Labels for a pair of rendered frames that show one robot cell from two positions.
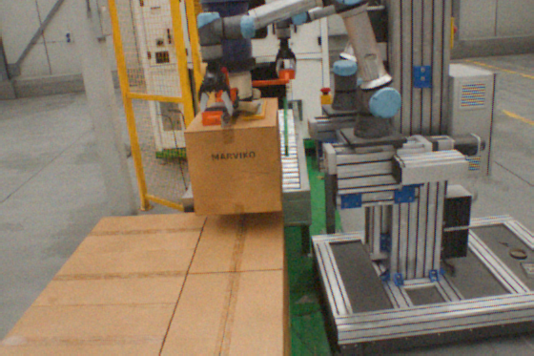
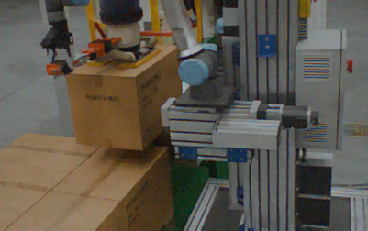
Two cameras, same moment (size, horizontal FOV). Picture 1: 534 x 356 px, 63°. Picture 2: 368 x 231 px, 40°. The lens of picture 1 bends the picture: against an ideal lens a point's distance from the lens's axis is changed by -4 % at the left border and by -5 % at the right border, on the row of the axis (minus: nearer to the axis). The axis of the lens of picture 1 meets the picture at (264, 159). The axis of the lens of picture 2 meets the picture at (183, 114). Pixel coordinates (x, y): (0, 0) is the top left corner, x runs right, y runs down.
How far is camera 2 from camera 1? 1.07 m
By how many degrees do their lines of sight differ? 18
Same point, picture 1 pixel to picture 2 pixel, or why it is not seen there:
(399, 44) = (243, 12)
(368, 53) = (175, 27)
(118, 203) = (68, 120)
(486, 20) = not seen: outside the picture
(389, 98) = (193, 69)
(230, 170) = (100, 109)
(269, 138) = (129, 87)
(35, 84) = not seen: outside the picture
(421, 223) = (273, 185)
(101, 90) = not seen: hidden behind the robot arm
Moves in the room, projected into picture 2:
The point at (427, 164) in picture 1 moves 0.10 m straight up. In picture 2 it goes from (238, 131) to (237, 108)
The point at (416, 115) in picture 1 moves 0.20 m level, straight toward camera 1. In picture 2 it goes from (262, 82) to (239, 95)
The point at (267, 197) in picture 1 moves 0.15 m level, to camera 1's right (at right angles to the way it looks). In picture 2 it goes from (130, 137) to (158, 138)
